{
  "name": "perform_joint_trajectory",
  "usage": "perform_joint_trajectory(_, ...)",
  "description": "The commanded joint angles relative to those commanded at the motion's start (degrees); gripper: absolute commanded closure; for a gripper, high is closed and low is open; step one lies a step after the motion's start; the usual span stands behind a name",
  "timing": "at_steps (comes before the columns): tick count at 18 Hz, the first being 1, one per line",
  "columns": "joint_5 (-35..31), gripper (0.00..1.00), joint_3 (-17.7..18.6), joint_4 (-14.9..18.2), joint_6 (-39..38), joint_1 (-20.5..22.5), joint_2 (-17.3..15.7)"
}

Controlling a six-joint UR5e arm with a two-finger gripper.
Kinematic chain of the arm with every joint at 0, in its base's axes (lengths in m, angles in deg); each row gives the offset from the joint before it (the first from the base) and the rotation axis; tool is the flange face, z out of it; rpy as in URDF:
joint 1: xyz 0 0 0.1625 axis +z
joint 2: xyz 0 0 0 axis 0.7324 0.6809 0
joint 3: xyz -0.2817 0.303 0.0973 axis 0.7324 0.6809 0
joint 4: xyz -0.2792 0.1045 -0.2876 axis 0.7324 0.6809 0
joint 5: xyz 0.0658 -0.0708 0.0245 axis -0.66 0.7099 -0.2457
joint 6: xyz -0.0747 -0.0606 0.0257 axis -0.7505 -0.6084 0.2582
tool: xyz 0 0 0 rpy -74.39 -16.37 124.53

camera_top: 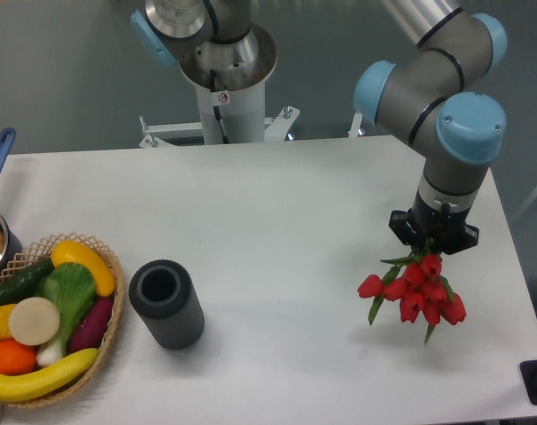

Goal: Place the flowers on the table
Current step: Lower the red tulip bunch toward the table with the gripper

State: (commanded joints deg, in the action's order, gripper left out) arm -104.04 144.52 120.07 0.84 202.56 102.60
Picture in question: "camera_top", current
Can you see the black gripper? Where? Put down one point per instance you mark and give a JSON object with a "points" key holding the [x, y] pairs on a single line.
{"points": [[440, 223]]}

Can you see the red tulip bouquet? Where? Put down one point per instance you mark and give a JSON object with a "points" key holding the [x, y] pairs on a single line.
{"points": [[417, 284]]}

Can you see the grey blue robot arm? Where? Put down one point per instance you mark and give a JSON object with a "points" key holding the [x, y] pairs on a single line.
{"points": [[426, 105]]}

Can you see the dark grey ribbed vase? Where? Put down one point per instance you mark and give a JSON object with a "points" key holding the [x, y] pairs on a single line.
{"points": [[163, 295]]}

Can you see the purple sweet potato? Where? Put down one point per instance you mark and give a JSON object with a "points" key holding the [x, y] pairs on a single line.
{"points": [[90, 332]]}

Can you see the green bok choy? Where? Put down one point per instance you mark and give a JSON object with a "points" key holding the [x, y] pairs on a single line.
{"points": [[71, 288]]}

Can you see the yellow squash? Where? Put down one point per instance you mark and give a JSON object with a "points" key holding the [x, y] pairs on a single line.
{"points": [[70, 251]]}

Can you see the woven wicker basket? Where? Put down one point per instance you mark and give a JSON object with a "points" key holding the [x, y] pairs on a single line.
{"points": [[42, 250]]}

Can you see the beige round disc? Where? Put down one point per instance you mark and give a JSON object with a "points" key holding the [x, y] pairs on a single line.
{"points": [[34, 321]]}

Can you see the green cucumber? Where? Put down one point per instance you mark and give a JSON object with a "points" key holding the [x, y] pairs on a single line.
{"points": [[24, 283]]}

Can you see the orange fruit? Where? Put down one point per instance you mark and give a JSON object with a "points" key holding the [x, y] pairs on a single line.
{"points": [[16, 358]]}

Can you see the yellow banana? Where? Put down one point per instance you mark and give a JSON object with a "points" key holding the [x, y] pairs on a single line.
{"points": [[22, 388]]}

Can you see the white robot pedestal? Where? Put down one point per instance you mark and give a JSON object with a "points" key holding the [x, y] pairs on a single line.
{"points": [[230, 86]]}

